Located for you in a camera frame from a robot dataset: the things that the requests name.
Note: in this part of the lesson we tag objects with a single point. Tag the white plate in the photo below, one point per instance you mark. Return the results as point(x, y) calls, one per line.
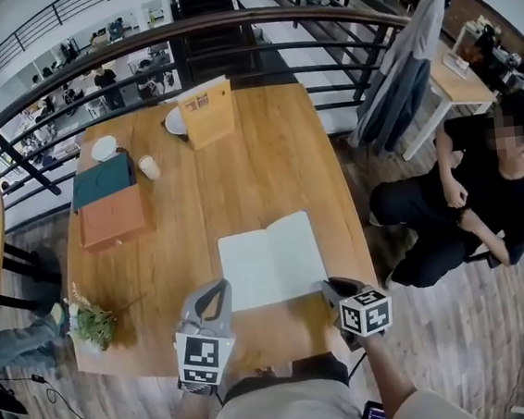
point(173, 122)

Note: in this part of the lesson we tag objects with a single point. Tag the white ceramic cup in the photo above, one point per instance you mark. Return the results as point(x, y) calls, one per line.
point(149, 167)

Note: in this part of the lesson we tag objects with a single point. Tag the person's right forearm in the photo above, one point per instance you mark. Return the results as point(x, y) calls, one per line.
point(391, 372)

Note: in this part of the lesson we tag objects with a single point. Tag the white flower bouquet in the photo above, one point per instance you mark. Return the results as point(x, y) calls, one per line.
point(95, 324)

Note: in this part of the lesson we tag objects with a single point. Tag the orange leather box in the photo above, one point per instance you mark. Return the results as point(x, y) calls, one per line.
point(111, 217)

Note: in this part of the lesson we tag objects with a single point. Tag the person's beige shirt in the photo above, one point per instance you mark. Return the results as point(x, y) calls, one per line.
point(288, 415)

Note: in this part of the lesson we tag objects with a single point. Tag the small wooden side desk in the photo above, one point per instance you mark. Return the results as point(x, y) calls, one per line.
point(458, 85)

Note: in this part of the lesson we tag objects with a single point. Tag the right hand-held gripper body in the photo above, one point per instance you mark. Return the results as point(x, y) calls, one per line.
point(366, 316)

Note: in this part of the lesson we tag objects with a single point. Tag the patterned wristband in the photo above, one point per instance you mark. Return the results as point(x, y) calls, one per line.
point(197, 391)

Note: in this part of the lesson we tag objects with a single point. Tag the white book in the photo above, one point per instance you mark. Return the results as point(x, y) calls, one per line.
point(456, 65)

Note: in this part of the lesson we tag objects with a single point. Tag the dark staircase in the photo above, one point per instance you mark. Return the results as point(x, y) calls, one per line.
point(205, 5)

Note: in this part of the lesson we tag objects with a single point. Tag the grey hanging coat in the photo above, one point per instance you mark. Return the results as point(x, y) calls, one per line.
point(402, 77)

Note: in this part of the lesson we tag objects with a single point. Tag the white bowl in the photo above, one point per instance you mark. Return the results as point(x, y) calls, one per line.
point(103, 148)

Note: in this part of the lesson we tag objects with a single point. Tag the black curved metal railing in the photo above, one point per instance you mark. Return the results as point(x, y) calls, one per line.
point(178, 29)

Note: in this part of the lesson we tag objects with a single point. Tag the teal book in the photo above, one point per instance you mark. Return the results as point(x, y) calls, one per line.
point(101, 181)

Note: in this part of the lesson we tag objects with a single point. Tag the white notebook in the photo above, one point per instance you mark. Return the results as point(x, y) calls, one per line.
point(272, 261)

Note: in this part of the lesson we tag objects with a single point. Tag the black straight balcony railing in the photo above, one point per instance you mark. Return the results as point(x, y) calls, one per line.
point(38, 29)

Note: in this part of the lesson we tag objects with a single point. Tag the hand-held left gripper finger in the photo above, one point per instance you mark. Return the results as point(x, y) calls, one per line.
point(188, 307)
point(226, 312)

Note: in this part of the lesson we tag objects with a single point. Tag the person's white shoe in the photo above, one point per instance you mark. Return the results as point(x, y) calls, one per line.
point(263, 371)

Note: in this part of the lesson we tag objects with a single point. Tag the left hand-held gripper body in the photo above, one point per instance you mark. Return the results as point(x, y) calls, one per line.
point(202, 352)

